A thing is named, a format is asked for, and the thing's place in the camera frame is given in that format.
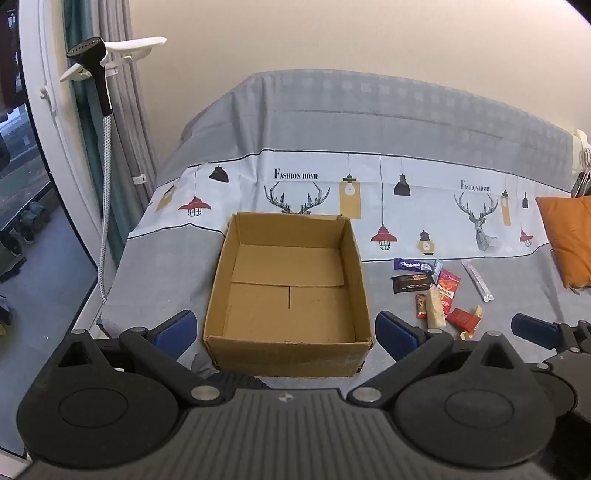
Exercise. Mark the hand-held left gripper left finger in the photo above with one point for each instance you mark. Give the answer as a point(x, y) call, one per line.
point(178, 331)

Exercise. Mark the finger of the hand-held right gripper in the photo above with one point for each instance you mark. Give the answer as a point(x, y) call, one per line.
point(531, 329)

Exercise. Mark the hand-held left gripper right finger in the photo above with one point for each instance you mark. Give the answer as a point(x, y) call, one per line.
point(396, 336)

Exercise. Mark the small red brown bar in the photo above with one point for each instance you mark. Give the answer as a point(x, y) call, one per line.
point(420, 306)

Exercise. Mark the beige cracker packet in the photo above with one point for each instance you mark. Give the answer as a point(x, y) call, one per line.
point(435, 308)

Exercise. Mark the dark brown snack bar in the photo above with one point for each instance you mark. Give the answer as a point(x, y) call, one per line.
point(412, 283)

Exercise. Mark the red candy packet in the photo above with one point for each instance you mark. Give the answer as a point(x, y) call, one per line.
point(461, 320)

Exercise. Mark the clear white stick packet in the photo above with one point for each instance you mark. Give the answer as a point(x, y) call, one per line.
point(478, 280)

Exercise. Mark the purple chocolate bar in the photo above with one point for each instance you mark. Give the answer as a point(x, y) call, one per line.
point(413, 265)

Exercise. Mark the red orange snack packet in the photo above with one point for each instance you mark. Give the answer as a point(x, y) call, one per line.
point(449, 283)

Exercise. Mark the small blue white packet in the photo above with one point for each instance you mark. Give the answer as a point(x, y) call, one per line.
point(438, 267)

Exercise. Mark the orange pillow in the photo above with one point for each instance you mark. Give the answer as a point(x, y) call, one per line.
point(568, 235)

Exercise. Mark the open cardboard box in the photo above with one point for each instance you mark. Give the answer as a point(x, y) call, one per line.
point(286, 300)

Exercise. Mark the white curtain clip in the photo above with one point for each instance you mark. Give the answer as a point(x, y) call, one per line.
point(140, 178)

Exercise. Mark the grey shoe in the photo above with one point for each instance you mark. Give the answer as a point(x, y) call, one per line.
point(33, 221)

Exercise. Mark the printed grey bed sheet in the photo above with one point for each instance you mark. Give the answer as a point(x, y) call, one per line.
point(415, 138)

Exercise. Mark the grey curtain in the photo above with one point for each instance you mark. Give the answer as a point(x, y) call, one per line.
point(131, 115)

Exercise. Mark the black garment steamer head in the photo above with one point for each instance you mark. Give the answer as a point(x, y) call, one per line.
point(94, 64)

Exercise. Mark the white plastic hanger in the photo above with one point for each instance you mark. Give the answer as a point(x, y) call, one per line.
point(134, 46)

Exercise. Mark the teal curtain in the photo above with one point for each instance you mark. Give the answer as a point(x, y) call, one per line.
point(81, 27)

